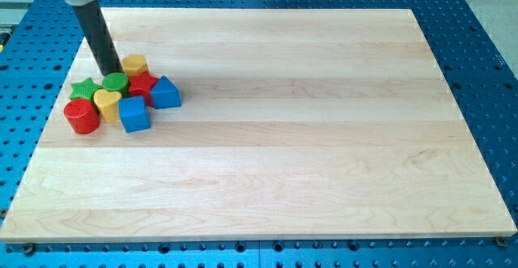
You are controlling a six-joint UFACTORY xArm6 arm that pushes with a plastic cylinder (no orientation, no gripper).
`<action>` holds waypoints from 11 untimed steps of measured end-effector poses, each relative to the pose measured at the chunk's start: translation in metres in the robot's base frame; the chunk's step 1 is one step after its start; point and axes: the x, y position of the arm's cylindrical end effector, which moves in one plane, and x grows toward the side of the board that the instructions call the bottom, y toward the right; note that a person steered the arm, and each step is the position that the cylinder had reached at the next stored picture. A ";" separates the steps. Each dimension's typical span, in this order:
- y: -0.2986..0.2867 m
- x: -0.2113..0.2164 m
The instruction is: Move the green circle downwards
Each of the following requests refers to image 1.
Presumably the green star block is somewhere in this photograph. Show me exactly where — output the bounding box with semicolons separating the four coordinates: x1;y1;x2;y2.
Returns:
69;78;102;101

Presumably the blue perforated metal table plate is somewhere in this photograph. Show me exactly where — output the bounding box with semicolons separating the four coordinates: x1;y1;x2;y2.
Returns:
1;0;517;267

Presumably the light wooden board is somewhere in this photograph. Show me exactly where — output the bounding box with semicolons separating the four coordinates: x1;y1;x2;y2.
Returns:
1;8;516;243

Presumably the green cylinder block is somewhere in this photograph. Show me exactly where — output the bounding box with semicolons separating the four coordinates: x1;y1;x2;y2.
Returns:
102;72;130;98

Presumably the red star block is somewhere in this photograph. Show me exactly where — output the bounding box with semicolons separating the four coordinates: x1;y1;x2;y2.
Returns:
129;71;159;108

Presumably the blue cube block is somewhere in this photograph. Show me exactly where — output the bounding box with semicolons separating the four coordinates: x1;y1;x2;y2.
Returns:
118;96;151;133

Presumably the blue triangle block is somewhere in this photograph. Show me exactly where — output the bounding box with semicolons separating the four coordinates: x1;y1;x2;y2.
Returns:
151;76;182;109

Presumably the yellow hexagon block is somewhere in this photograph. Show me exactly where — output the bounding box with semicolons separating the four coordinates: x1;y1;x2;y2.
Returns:
121;54;149;76

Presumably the red cylinder block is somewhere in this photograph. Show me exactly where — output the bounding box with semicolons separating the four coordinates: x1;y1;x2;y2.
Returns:
63;99;100;134

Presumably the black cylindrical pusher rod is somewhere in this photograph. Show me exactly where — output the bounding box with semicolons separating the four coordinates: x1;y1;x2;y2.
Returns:
65;0;122;76

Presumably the yellow heart block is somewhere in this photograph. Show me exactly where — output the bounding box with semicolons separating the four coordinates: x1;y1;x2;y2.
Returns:
93;89;122;122

